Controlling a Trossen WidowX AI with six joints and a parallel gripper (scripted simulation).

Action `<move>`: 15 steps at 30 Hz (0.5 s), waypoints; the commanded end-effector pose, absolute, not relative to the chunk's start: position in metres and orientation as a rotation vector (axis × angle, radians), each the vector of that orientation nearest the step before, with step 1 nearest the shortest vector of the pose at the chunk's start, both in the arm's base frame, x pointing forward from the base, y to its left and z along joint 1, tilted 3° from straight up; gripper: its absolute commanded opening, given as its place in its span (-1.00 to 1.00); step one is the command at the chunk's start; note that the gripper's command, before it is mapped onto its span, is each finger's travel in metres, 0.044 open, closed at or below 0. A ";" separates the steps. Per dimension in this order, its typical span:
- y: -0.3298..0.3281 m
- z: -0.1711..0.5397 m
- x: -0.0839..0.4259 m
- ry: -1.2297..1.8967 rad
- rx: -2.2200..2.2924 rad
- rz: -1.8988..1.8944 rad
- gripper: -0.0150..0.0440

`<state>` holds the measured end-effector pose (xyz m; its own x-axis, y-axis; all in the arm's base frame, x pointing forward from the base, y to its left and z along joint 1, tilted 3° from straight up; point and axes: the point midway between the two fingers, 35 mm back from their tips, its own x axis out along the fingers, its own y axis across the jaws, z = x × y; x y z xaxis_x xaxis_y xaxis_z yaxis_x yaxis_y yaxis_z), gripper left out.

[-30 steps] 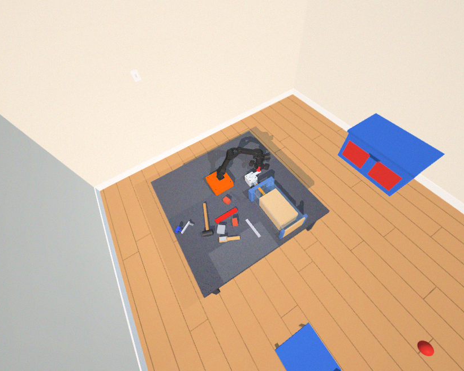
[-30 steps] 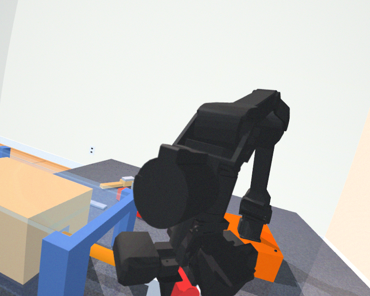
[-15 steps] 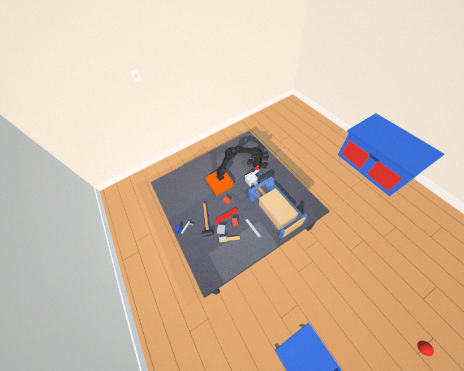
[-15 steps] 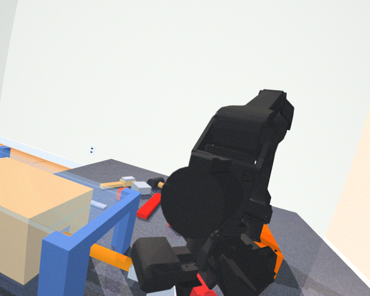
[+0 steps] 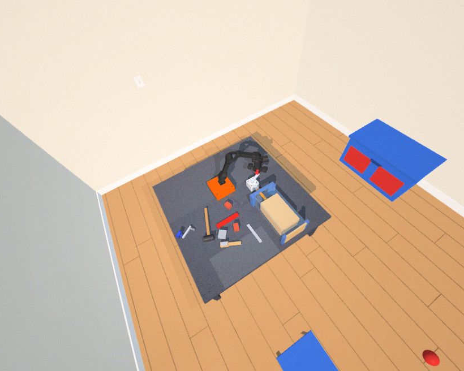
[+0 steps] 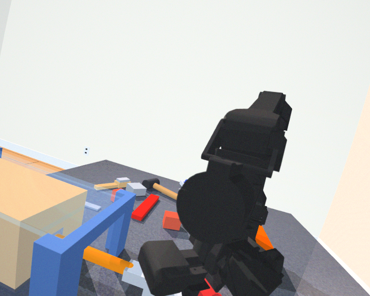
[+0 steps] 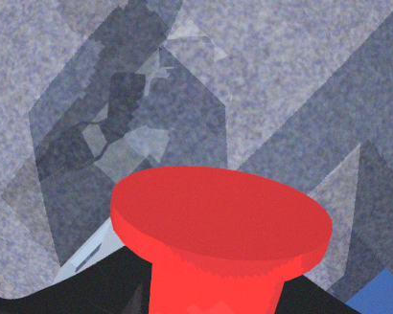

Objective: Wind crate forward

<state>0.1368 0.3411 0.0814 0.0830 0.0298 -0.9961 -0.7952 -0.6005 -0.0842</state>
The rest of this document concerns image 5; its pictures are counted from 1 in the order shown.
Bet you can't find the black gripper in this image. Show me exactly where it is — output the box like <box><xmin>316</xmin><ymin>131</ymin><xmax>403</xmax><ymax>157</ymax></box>
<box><xmin>247</xmin><ymin>163</ymin><xmax>268</xmax><ymax>173</ymax></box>

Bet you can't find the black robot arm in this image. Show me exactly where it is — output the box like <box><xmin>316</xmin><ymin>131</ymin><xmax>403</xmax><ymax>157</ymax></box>
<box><xmin>217</xmin><ymin>150</ymin><xmax>269</xmax><ymax>185</ymax></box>

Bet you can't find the hammer with wooden handle and black head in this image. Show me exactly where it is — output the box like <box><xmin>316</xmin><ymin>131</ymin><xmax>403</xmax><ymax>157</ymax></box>
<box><xmin>203</xmin><ymin>208</ymin><xmax>214</xmax><ymax>242</ymax></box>

